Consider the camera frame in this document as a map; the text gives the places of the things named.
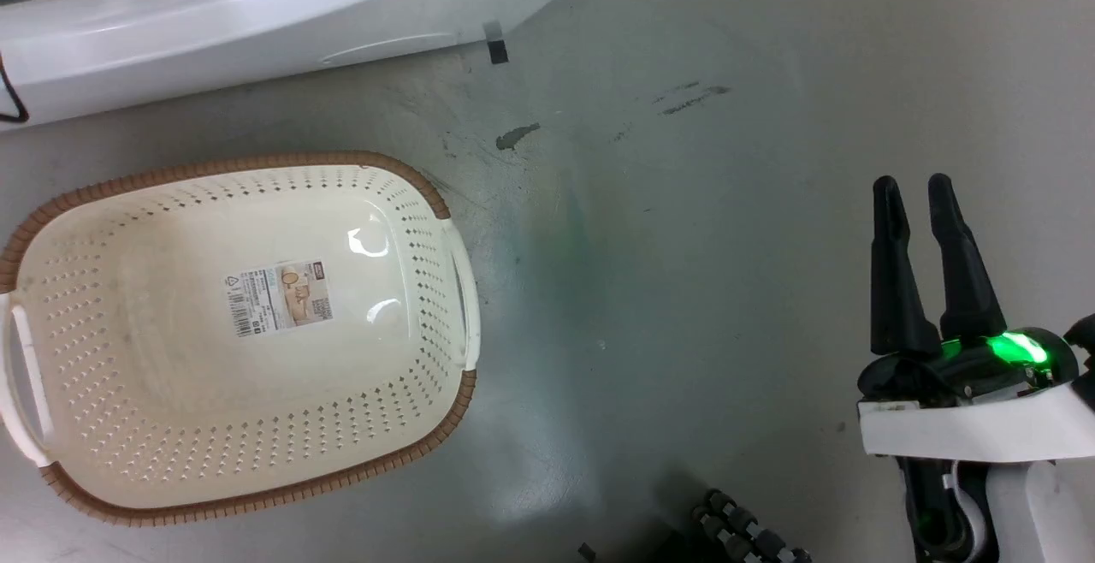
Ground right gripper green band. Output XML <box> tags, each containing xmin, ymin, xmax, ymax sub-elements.
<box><xmin>857</xmin><ymin>173</ymin><xmax>1081</xmax><ymax>405</ymax></box>

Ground white washing machine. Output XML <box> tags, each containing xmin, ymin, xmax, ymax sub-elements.
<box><xmin>0</xmin><ymin>0</ymin><xmax>617</xmax><ymax>132</ymax></box>

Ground cream perforated laundry basket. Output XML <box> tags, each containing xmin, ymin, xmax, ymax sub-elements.
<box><xmin>0</xmin><ymin>151</ymin><xmax>482</xmax><ymax>528</ymax></box>

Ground black and grey tape strip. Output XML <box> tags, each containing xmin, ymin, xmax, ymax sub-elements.
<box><xmin>482</xmin><ymin>21</ymin><xmax>511</xmax><ymax>66</ymax></box>

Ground printed product label sticker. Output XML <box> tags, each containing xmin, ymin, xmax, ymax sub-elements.
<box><xmin>224</xmin><ymin>260</ymin><xmax>334</xmax><ymax>338</ymax></box>

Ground thin black cable loop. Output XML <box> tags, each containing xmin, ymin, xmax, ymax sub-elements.
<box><xmin>0</xmin><ymin>56</ymin><xmax>31</xmax><ymax>125</ymax></box>

